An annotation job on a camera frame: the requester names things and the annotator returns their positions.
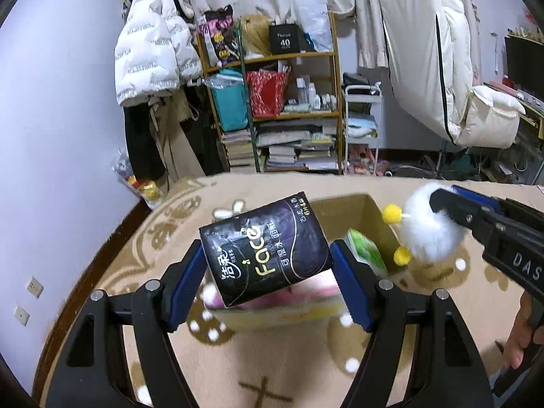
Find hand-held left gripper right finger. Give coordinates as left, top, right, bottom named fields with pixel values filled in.
left=329, top=239, right=496, bottom=408

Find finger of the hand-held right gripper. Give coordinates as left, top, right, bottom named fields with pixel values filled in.
left=451, top=185, right=511, bottom=217
left=429, top=188, right=489, bottom=243

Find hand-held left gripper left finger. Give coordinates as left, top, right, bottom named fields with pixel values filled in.
left=54, top=238, right=213, bottom=408

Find green tissue pack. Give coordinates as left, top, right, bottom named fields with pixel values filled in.
left=345, top=228, right=389, bottom=277

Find white fluffy pompom plush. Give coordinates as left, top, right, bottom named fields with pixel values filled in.
left=381, top=183, right=464, bottom=266

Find pink plush toy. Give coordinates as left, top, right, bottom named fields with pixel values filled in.
left=208, top=274, right=345, bottom=311

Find cardboard box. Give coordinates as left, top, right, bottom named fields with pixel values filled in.
left=206, top=194, right=409, bottom=332

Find black tissue pack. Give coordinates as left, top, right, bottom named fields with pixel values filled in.
left=199, top=191, right=332, bottom=309

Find person's right hand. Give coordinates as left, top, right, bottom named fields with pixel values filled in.
left=503, top=293, right=537, bottom=370

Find clear bag of toys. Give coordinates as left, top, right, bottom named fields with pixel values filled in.
left=111, top=149, right=164, bottom=209

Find beige flower-print blanket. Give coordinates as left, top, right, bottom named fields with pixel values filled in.
left=34, top=174, right=544, bottom=408

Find beige hanging trousers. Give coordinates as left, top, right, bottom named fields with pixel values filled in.
left=149, top=93, right=200, bottom=179

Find stack of books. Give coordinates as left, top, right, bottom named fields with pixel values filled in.
left=221, top=130, right=258, bottom=173

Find dark hanging coat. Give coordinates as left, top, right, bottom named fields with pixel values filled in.
left=123, top=102, right=166, bottom=183

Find black monitor screen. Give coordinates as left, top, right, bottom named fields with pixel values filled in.
left=504, top=36, right=544, bottom=91

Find black hanging garment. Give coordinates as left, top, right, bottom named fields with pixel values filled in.
left=183, top=87, right=226, bottom=175

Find pile of books and magazines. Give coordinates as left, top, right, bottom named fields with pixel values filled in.
left=257, top=119, right=341, bottom=173

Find white trolley cart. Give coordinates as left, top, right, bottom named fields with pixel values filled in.
left=343, top=84, right=383, bottom=175

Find cream coat on rack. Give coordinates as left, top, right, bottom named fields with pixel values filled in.
left=377, top=0, right=528, bottom=149

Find wooden shelf rack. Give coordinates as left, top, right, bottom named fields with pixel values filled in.
left=196, top=11, right=344, bottom=175

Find teal bag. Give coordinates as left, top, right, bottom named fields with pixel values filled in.
left=207, top=68, right=249, bottom=132

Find group of cosmetic bottles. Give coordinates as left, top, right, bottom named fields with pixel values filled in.
left=283, top=75, right=338, bottom=113

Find red patterned bag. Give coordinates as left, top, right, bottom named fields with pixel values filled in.
left=245, top=68, right=290, bottom=119

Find white plastic bag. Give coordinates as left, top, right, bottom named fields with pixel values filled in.
left=295, top=0, right=333, bottom=54

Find white puffer jacket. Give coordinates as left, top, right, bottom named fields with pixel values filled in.
left=115, top=0, right=204, bottom=107

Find black box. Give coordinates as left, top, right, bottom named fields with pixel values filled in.
left=269, top=22, right=303, bottom=55

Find black purple printed bag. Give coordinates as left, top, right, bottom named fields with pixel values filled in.
left=200, top=5, right=239, bottom=66

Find blonde wig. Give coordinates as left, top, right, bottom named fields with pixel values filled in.
left=238, top=14, right=273, bottom=60

